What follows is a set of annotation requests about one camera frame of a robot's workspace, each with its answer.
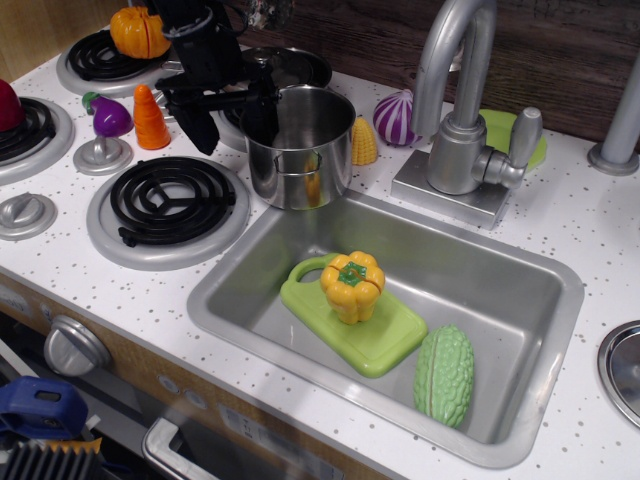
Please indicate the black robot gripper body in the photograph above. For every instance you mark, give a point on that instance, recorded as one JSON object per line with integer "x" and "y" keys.
{"x": 204, "y": 35}

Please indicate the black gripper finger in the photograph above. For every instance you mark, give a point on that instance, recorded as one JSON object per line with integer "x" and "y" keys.
{"x": 199, "y": 126}
{"x": 261, "y": 122}

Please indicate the tall stainless steel pot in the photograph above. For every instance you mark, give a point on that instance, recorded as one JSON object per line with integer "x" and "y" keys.
{"x": 307, "y": 164}

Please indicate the back right stove burner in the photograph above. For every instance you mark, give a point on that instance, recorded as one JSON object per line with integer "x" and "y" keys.
{"x": 230, "y": 134}

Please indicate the front right black stove burner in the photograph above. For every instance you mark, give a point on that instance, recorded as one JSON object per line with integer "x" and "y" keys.
{"x": 168, "y": 213}

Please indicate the silver stove knob upper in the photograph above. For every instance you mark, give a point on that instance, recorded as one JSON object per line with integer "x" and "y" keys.
{"x": 102, "y": 156}

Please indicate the silver stove knob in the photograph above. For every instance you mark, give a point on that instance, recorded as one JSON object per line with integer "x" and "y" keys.
{"x": 26, "y": 216}
{"x": 102, "y": 156}

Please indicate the front left stove burner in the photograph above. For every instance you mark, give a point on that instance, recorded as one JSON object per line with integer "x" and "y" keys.
{"x": 43, "y": 138}

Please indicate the silver stove knob lower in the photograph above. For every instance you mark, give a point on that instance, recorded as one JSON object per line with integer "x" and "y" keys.
{"x": 26, "y": 216}

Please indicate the orange toy carrot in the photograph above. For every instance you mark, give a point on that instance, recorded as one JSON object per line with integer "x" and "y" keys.
{"x": 150, "y": 127}

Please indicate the steel saucepan with lid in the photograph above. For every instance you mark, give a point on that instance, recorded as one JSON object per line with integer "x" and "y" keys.
{"x": 291, "y": 66}

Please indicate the hanging speckled object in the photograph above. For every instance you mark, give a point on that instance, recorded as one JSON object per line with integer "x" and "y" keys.
{"x": 272, "y": 15}

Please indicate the orange toy pumpkin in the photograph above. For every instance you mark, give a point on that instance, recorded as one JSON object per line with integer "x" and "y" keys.
{"x": 138, "y": 34}

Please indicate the purple toy eggplant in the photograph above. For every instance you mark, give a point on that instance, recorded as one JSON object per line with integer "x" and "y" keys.
{"x": 110, "y": 118}

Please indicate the yellow toy corn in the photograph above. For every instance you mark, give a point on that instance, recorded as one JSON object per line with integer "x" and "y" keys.
{"x": 364, "y": 146}

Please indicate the purple striped toy onion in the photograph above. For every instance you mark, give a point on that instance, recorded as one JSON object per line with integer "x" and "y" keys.
{"x": 392, "y": 119}

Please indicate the yellow toy bell pepper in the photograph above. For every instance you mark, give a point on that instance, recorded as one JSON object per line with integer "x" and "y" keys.
{"x": 352, "y": 285}

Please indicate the red toy vegetable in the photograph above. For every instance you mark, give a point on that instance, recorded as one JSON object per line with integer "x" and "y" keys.
{"x": 12, "y": 113}

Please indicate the silver toy faucet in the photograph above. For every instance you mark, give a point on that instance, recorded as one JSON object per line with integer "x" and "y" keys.
{"x": 462, "y": 176}

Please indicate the green plastic plate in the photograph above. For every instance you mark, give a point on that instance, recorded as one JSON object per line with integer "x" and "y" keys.
{"x": 499, "y": 125}

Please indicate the green plastic cutting board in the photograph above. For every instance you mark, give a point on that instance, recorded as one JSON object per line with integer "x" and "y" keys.
{"x": 372, "y": 347}

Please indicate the silver oven dial knob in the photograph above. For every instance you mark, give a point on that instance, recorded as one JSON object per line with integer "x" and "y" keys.
{"x": 71, "y": 349}

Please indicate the green toy bitter gourd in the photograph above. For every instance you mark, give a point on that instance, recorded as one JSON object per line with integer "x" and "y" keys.
{"x": 444, "y": 375}

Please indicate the silver metal sink basin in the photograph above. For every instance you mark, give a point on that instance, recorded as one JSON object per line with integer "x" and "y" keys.
{"x": 518, "y": 310}

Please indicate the blue plastic clamp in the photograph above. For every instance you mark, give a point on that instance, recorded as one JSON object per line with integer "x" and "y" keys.
{"x": 39, "y": 408}

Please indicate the black ribbed block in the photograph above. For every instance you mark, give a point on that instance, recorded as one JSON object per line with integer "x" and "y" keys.
{"x": 31, "y": 461}

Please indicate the silver round bowl rim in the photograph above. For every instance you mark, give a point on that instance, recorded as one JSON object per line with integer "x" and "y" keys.
{"x": 618, "y": 368}

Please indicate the silver oven door handle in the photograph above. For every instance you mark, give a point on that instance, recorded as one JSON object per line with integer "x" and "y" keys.
{"x": 162, "y": 448}

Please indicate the silver post with base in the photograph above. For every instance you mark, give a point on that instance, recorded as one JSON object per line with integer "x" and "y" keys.
{"x": 617, "y": 155}

